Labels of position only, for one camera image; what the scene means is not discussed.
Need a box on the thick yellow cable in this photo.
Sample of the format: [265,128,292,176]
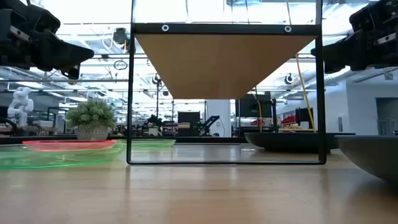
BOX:
[294,53,317,133]

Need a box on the black monitor on stand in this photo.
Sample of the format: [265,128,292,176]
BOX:
[235,92,277,118]

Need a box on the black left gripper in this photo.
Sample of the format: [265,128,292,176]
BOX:
[0,0,95,80]

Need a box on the black table frame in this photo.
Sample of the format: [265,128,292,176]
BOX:
[0,135,249,145]

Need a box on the black background screen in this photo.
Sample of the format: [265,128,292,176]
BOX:
[177,111,201,124]

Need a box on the small green potted plant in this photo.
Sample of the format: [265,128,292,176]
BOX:
[65,98,118,141]

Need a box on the wooden tray block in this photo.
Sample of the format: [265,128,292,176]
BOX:
[126,0,327,166]

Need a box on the transparent green plastic plate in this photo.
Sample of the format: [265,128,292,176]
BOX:
[116,138,177,149]
[0,142,126,170]

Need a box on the thin yellow cable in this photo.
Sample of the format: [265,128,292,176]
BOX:
[251,92,264,134]

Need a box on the transparent pink plastic plate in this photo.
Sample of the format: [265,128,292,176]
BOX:
[21,139,118,152]

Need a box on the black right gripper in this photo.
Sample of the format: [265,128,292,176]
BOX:
[310,0,398,75]

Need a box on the white robot figure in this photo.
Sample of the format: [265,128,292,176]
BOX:
[6,86,34,128]

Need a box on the dark teal plate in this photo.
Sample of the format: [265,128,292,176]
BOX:
[244,132,356,153]
[334,134,398,184]

